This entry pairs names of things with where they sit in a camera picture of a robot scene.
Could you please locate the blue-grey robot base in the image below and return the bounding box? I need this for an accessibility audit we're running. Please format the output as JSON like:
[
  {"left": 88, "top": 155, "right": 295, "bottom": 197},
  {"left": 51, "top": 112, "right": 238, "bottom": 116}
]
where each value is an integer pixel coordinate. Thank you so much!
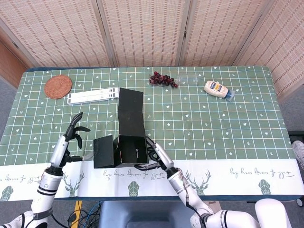
[{"left": 98, "top": 201, "right": 201, "bottom": 228}]

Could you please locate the black cardboard box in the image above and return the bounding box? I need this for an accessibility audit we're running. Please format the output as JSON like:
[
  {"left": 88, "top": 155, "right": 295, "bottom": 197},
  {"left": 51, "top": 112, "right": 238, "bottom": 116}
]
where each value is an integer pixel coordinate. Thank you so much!
[{"left": 93, "top": 87, "right": 150, "bottom": 169}]

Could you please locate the black furniture piece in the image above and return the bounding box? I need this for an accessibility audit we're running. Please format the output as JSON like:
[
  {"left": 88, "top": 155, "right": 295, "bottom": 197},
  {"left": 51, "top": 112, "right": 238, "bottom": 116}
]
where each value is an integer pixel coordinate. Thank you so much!
[{"left": 288, "top": 130, "right": 304, "bottom": 144}]

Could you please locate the grey sneaker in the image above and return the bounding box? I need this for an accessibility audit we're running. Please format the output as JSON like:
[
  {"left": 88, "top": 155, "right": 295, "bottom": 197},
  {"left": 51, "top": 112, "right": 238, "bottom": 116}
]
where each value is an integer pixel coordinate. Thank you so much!
[{"left": 292, "top": 140, "right": 304, "bottom": 171}]

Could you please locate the white folding laptop stand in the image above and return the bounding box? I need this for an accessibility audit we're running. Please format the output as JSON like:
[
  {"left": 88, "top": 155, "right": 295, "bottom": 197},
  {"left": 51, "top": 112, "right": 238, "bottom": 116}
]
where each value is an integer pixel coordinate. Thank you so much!
[{"left": 66, "top": 87, "right": 120, "bottom": 105}]

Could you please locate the round woven rattan coaster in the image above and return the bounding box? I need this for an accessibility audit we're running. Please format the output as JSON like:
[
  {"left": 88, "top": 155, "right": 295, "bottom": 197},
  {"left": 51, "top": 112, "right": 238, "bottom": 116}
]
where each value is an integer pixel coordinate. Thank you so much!
[{"left": 44, "top": 75, "right": 73, "bottom": 99}]

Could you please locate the blue cable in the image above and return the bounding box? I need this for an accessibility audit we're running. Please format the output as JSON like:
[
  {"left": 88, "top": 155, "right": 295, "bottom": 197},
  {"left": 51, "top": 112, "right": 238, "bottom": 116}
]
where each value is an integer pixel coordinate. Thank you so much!
[{"left": 84, "top": 201, "right": 102, "bottom": 228}]

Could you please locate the bunch of red grapes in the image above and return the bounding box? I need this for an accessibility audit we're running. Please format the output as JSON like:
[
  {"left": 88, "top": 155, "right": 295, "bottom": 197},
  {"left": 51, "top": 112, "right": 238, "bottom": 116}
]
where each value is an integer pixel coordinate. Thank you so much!
[{"left": 149, "top": 71, "right": 178, "bottom": 88}]

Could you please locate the mayonnaise squeeze bottle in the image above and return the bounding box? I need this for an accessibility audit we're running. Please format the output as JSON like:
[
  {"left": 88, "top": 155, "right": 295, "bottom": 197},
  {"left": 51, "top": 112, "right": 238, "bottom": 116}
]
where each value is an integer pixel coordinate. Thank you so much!
[{"left": 203, "top": 80, "right": 235, "bottom": 102}]

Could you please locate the brown wooden door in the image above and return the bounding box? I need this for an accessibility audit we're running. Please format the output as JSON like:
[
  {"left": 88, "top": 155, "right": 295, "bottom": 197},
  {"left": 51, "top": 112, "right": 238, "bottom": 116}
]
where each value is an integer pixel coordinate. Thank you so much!
[{"left": 0, "top": 39, "right": 28, "bottom": 88}]

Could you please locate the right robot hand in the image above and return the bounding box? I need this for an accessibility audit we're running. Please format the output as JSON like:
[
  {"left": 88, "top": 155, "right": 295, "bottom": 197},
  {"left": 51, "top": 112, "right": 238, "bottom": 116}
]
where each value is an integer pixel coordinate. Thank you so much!
[{"left": 134, "top": 136, "right": 174, "bottom": 172}]

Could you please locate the woven bamboo screen panel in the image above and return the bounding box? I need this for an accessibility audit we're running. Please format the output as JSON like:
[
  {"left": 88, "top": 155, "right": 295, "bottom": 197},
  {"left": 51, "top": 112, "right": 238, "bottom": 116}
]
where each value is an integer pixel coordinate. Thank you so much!
[
  {"left": 177, "top": 0, "right": 277, "bottom": 67},
  {"left": 234, "top": 0, "right": 304, "bottom": 102},
  {"left": 0, "top": 0, "right": 116, "bottom": 68},
  {"left": 96, "top": 0, "right": 192, "bottom": 67}
]

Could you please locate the black cable bundle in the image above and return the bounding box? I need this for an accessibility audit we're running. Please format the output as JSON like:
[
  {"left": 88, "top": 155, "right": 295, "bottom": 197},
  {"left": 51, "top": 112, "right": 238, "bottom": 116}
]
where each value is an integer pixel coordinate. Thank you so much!
[{"left": 67, "top": 206, "right": 100, "bottom": 228}]

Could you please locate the green checked deer tablecloth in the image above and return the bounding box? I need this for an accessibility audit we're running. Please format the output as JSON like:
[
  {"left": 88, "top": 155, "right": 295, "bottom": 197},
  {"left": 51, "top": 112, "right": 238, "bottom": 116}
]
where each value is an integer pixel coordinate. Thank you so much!
[{"left": 0, "top": 66, "right": 302, "bottom": 200}]

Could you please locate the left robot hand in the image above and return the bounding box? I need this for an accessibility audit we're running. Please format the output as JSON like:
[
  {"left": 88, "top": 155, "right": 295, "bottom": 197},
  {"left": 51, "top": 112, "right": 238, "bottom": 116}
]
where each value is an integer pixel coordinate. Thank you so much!
[{"left": 49, "top": 113, "right": 95, "bottom": 169}]

